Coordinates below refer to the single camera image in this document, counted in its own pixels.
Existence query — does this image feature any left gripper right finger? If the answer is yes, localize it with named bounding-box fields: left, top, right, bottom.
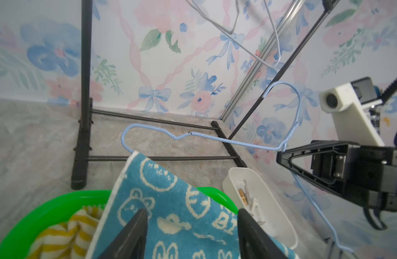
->
left=237, top=209, right=287, bottom=259

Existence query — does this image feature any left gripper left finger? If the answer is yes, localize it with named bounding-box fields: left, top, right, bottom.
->
left=98, top=208, right=148, bottom=259

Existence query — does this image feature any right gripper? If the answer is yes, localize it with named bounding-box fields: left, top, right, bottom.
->
left=276, top=140, right=397, bottom=212

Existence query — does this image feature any white clothespin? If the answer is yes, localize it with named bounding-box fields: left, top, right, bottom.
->
left=249, top=197, right=265, bottom=226

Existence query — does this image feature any orange clothespin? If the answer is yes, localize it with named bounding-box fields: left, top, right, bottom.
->
left=238, top=188, right=248, bottom=206

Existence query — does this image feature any teal patterned towel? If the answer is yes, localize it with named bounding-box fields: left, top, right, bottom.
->
left=84, top=150, right=300, bottom=259

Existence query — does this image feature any yellow striped towel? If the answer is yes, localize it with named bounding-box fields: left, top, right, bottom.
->
left=27, top=205, right=103, bottom=259

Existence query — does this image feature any white wire hanger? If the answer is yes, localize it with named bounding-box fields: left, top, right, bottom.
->
left=185, top=0, right=277, bottom=70

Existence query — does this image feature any white plastic bin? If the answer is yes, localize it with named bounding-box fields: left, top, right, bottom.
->
left=222, top=167, right=299, bottom=249

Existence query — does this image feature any black clothes rack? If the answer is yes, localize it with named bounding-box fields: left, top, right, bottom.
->
left=70, top=0, right=342, bottom=191

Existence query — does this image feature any green plastic basket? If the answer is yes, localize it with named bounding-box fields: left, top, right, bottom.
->
left=0, top=187, right=240, bottom=259

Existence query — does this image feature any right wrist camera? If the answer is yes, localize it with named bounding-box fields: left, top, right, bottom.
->
left=318, top=77, right=385, bottom=147

